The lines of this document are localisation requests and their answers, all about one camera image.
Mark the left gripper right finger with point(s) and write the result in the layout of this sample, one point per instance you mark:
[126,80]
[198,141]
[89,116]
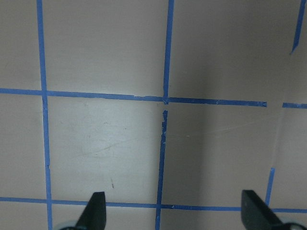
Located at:
[256,215]

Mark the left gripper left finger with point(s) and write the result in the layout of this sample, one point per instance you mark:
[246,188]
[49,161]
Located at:
[93,216]

